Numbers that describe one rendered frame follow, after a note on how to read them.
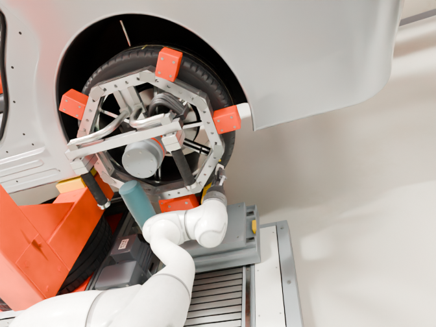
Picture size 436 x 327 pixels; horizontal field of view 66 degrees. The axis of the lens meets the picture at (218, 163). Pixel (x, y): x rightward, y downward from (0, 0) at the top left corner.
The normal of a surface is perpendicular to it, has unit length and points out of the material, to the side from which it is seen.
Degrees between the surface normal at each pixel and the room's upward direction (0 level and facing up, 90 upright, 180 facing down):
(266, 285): 0
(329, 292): 0
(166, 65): 90
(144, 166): 90
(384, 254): 0
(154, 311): 46
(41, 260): 90
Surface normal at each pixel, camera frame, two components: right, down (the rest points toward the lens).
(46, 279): 0.94, -0.23
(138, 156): -0.08, 0.52
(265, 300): -0.31, -0.82
